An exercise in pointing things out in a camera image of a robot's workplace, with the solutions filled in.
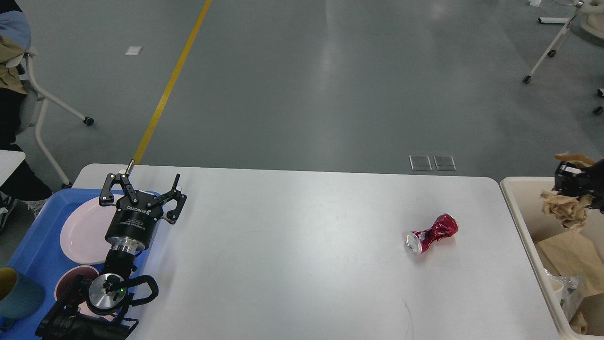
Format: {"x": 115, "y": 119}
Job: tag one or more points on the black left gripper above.
{"x": 134, "y": 224}

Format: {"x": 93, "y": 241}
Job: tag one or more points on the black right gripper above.
{"x": 572, "y": 181}

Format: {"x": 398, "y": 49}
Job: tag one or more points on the brown paper ball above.
{"x": 569, "y": 211}

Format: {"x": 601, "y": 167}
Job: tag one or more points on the pink plate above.
{"x": 82, "y": 237}

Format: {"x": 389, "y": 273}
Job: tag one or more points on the brown paper bag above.
{"x": 572, "y": 254}

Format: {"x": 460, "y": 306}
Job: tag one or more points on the foil container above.
{"x": 572, "y": 296}

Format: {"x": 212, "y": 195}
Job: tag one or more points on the crushed red can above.
{"x": 419, "y": 242}

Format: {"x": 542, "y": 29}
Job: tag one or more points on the cream paper cup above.
{"x": 558, "y": 289}

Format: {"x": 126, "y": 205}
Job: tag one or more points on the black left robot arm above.
{"x": 95, "y": 309}

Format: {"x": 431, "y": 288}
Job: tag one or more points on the beige plastic bin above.
{"x": 523, "y": 196}

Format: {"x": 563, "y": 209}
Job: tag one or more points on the floor socket plate right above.
{"x": 444, "y": 163}

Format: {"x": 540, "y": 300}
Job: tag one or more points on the floor socket plate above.
{"x": 420, "y": 163}
{"x": 444, "y": 163}

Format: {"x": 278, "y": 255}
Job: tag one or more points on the white side table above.
{"x": 9, "y": 161}

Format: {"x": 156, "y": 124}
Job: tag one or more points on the white chair left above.
{"x": 34, "y": 108}

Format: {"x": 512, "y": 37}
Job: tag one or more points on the floor socket plate left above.
{"x": 420, "y": 163}

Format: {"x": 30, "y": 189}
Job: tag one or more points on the teal mug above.
{"x": 20, "y": 297}

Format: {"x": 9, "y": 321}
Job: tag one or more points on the seated person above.
{"x": 15, "y": 40}

